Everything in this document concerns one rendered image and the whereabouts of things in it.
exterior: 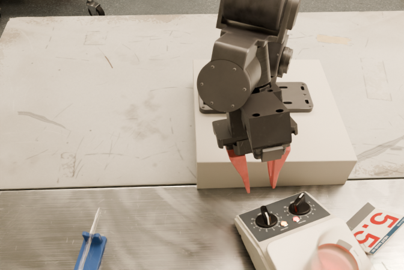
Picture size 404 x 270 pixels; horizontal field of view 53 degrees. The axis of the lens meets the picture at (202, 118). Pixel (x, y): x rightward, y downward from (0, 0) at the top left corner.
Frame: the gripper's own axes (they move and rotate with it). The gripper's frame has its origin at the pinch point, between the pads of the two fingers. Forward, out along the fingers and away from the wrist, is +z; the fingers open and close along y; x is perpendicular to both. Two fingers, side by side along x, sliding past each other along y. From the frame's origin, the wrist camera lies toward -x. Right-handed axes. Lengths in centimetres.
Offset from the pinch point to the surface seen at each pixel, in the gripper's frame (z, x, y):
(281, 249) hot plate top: 6.8, -5.9, 0.8
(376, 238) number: 12.2, -1.2, 16.2
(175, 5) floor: -7, 215, -3
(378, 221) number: 12.0, 2.1, 18.2
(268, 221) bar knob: 6.2, -0.5, 0.5
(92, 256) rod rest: 8.4, 2.1, -25.8
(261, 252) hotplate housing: 8.2, -4.2, -1.5
